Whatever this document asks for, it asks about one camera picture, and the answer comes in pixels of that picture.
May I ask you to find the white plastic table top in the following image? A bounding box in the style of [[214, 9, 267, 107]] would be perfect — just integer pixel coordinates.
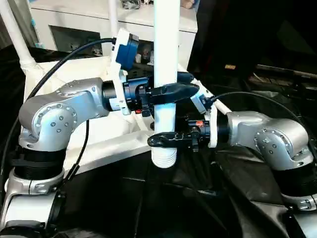
[[19, 56, 155, 175]]

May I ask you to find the black work surface mat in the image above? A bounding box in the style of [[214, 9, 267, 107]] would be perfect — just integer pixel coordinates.
[[0, 45, 317, 238]]

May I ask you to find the dark black cabinet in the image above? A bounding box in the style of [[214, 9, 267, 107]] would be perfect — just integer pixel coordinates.
[[191, 0, 317, 75]]

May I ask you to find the small grey cabinet ornament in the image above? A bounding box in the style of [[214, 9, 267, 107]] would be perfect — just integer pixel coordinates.
[[121, 0, 143, 9]]

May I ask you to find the white glass-door cabinet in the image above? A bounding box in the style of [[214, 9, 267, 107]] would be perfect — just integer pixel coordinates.
[[29, 0, 199, 71]]

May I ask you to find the grey curtain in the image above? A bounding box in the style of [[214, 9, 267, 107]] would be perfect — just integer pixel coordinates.
[[0, 0, 34, 50]]

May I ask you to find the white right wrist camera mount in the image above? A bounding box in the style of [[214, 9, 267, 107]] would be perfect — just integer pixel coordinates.
[[190, 91, 219, 149]]

